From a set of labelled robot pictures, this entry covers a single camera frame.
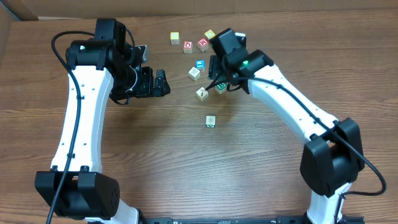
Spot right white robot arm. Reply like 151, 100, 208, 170
209, 29, 364, 223

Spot green block letter B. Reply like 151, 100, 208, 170
215, 83, 227, 94

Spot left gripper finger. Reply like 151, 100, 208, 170
152, 81, 170, 96
155, 69, 167, 86

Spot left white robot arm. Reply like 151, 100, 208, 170
35, 19, 170, 224

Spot natural block swirl picture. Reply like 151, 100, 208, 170
205, 116, 216, 128

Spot natural block letter X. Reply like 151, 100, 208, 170
196, 87, 208, 101

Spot yellow block far left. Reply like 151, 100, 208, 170
170, 32, 180, 45

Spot red block letter O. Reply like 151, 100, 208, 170
183, 41, 193, 54

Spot yellow block letter G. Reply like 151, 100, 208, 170
204, 29, 216, 40

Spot blue block letter L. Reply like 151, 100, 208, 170
195, 60, 206, 72

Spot natural block letter W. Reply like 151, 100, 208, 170
188, 67, 200, 81

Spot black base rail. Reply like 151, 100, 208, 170
142, 215, 364, 224

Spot red block letter M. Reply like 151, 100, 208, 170
197, 38, 209, 52

